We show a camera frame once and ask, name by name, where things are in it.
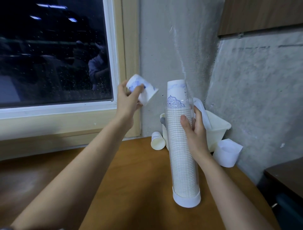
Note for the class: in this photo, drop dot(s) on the person's left hand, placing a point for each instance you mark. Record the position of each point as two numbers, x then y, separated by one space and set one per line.
125 106

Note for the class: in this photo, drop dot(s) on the person's right hand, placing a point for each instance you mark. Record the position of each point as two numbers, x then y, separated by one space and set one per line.
196 142

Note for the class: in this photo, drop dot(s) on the nested stack of paper cups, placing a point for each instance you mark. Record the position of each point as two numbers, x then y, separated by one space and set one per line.
179 161

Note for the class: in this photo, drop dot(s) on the single blue-printed paper cup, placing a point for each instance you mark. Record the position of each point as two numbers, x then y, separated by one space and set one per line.
144 87
157 141

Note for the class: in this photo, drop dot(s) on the clear tube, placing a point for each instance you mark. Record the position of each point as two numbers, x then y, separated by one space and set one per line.
186 200

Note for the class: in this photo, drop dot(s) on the person's left forearm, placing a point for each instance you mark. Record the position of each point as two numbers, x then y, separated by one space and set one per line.
71 185

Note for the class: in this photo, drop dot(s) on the person's right forearm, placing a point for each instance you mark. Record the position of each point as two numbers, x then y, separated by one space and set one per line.
234 199

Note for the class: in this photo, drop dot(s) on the translucent plastic box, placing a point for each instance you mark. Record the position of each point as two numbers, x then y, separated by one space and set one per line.
218 130

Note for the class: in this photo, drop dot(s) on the white plastic lid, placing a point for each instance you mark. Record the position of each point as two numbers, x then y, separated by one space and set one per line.
204 111

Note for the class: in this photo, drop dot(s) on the white framed window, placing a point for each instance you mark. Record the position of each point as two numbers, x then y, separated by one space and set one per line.
52 52

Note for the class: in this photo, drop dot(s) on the dark wooden side counter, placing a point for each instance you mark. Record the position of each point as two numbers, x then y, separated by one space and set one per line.
286 174

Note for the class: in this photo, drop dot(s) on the blue bin with tan rim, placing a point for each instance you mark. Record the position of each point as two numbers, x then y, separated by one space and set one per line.
291 213

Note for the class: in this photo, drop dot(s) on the brown wooden wall cabinet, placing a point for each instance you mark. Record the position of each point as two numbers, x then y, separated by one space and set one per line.
260 16

